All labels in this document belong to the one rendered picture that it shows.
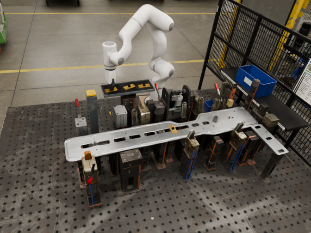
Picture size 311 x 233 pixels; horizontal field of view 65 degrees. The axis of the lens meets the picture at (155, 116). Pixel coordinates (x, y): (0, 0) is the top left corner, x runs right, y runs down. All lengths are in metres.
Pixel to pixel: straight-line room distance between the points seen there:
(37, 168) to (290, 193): 1.79
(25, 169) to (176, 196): 1.05
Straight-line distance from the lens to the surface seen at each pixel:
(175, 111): 1.87
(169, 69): 1.94
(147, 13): 1.65
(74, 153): 1.53
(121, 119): 1.63
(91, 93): 1.71
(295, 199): 2.03
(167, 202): 1.68
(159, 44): 1.86
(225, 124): 1.84
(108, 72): 1.61
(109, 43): 1.56
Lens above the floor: 2.13
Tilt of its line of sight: 40 degrees down
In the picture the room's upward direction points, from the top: 7 degrees clockwise
